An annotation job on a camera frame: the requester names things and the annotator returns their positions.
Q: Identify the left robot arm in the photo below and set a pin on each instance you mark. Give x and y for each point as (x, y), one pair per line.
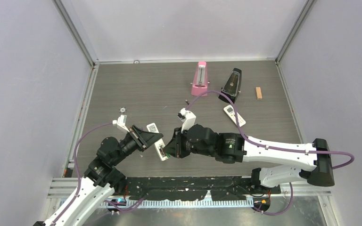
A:
(101, 178)

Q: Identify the pink metronome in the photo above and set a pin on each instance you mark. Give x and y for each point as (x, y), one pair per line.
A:
(200, 82)

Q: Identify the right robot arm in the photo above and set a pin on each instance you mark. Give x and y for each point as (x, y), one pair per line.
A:
(294, 162)

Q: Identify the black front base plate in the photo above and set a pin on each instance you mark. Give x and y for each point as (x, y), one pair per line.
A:
(220, 188)

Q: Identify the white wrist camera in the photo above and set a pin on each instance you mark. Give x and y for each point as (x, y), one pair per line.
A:
(187, 118)
(120, 123)

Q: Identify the white remote control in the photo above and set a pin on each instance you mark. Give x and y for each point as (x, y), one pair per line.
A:
(159, 145)
(235, 118)

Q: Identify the orange block near right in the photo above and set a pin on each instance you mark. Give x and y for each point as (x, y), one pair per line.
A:
(258, 93)

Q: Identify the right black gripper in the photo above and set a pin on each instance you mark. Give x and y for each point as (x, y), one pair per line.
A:
(175, 148)

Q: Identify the black metronome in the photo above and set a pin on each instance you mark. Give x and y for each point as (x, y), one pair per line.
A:
(233, 85)

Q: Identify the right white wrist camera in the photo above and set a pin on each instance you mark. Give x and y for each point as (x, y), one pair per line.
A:
(187, 118)

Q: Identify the white slotted cable duct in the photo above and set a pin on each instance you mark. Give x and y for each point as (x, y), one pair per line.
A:
(204, 203)

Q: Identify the lone poker chip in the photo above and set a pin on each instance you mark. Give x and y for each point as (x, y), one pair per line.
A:
(122, 110)

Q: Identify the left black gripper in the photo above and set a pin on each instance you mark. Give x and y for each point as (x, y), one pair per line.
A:
(143, 139)

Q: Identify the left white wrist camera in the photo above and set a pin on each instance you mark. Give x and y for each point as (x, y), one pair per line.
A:
(120, 123)

